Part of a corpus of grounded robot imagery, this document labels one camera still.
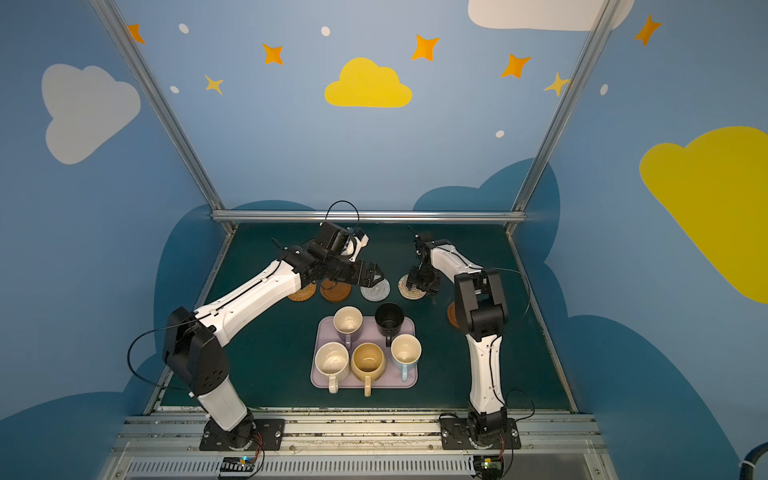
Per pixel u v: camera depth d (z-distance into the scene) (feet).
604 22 2.32
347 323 3.03
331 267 2.26
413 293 3.32
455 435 2.44
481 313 1.91
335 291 3.36
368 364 2.82
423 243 2.62
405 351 2.87
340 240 2.15
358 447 2.40
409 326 3.06
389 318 3.00
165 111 2.82
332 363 2.82
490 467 2.40
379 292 3.34
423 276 2.93
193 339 1.59
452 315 3.13
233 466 2.40
